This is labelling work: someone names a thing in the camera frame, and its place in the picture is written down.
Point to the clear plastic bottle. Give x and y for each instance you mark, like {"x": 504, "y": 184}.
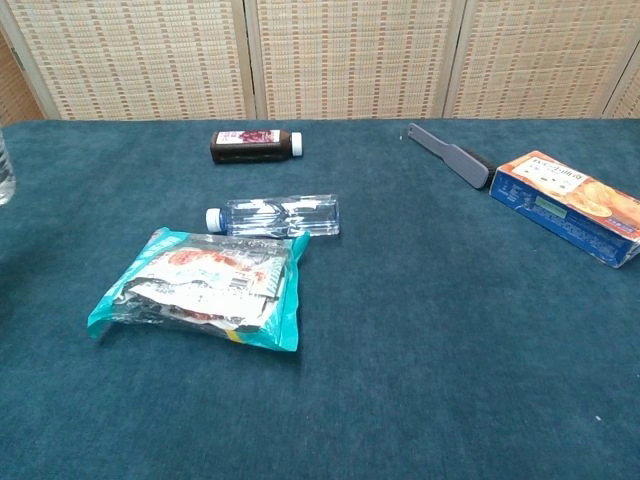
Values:
{"x": 4, "y": 175}

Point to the clear square bottle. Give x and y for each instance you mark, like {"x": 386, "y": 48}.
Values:
{"x": 285, "y": 217}

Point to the dark juice bottle white cap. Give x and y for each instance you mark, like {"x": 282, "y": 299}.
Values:
{"x": 250, "y": 150}

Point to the teal snack bag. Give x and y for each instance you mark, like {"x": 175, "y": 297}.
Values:
{"x": 200, "y": 285}

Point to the teal tablecloth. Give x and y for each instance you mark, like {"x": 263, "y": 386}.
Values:
{"x": 400, "y": 350}

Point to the grey brush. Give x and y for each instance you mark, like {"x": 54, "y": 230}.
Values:
{"x": 462, "y": 161}

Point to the woven bamboo folding screen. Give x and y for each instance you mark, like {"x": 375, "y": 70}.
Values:
{"x": 350, "y": 55}

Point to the orange blue cracker box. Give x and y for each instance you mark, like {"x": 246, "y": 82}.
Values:
{"x": 565, "y": 205}

